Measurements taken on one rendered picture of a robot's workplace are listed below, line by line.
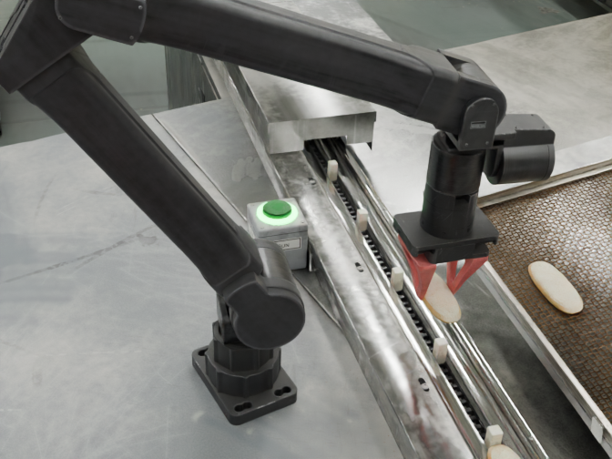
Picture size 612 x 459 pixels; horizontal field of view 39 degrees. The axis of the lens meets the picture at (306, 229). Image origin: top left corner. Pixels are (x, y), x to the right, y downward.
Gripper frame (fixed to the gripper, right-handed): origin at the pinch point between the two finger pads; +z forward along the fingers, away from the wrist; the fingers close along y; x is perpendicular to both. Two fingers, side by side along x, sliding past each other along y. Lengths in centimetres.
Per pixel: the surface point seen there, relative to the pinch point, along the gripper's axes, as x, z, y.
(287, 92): 54, 1, -3
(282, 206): 23.8, 2.2, -11.9
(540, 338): -8.2, 2.5, 9.7
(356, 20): 107, 11, 28
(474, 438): -15.9, 7.6, -1.3
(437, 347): -3.3, 6.1, -0.4
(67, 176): 53, 11, -40
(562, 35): 88, 10, 70
